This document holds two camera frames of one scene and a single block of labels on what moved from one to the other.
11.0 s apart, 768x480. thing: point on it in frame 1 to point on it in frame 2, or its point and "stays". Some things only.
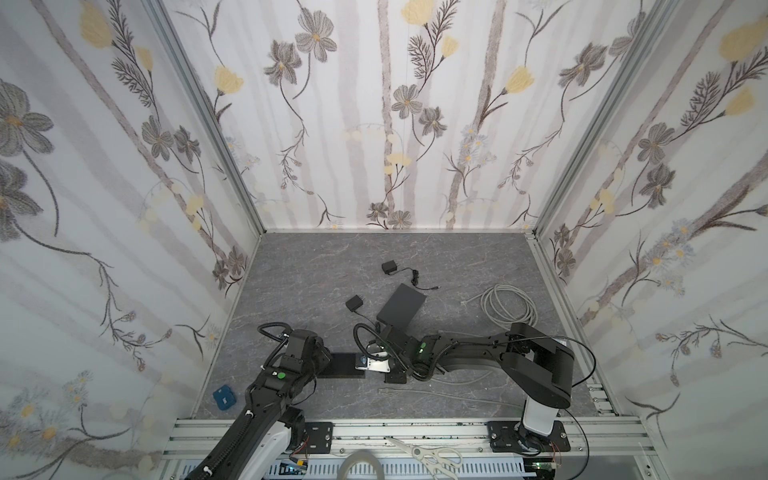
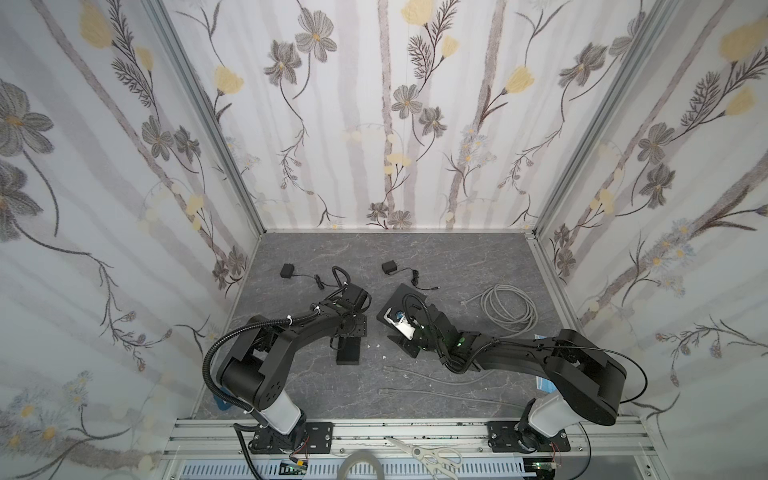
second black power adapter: x=391 y=267 stays
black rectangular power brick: x=342 y=366 to x=348 y=352
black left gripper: x=335 y=363 to x=349 y=339
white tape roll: x=356 y=456 stays
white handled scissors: x=435 y=459 stays
